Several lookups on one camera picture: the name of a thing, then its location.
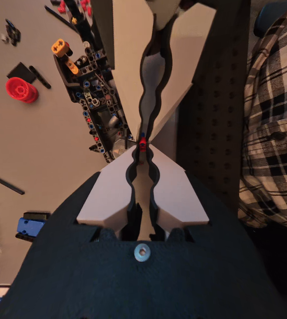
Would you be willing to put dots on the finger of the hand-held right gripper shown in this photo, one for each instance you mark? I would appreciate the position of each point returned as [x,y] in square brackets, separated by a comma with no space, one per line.
[190,49]
[128,49]

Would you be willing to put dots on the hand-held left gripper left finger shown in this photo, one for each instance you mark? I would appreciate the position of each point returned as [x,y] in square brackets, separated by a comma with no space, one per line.
[103,199]

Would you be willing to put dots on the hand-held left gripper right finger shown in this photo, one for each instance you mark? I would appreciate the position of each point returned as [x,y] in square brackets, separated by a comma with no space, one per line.
[180,199]

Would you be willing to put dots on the toy brick vehicle chassis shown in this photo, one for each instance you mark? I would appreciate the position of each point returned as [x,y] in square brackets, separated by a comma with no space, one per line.
[96,104]

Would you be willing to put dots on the small red connector brick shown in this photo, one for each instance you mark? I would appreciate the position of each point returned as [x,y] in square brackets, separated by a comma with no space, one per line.
[142,145]

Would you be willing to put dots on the grey desk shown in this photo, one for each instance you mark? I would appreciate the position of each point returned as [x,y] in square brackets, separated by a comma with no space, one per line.
[46,149]

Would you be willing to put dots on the pile of small brick pieces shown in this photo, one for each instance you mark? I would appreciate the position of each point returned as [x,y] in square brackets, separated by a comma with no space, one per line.
[62,6]

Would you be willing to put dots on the long black axle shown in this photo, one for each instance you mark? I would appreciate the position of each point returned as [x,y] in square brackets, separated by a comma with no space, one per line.
[3,183]
[58,18]

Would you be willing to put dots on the black perforated panel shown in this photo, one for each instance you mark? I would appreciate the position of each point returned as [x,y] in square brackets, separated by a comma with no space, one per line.
[213,149]

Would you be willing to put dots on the black short beam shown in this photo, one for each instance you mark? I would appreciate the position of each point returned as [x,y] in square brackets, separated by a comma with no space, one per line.
[37,216]

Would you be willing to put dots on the blue panel brick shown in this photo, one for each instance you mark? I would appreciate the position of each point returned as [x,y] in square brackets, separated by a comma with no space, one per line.
[31,227]

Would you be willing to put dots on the black holed beam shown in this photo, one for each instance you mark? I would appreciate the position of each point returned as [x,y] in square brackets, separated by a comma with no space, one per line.
[39,77]

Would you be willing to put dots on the dark office chair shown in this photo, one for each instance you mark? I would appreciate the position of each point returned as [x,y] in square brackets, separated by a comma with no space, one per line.
[268,17]

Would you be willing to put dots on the black angled beam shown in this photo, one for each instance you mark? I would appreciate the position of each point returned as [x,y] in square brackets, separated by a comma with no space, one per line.
[25,237]

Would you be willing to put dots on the black pin cluster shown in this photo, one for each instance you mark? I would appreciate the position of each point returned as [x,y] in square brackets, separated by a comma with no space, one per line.
[13,32]

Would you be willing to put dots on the dark flat panel piece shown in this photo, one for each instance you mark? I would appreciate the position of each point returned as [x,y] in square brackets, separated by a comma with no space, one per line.
[21,72]

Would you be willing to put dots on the small white bush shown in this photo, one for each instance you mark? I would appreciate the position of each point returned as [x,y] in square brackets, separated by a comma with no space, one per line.
[5,37]

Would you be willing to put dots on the red wheel rim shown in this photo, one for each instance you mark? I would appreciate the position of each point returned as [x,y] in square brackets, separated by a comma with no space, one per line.
[21,89]

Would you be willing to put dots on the person's plaid shirt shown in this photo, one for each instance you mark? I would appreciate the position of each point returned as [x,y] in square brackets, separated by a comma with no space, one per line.
[273,124]

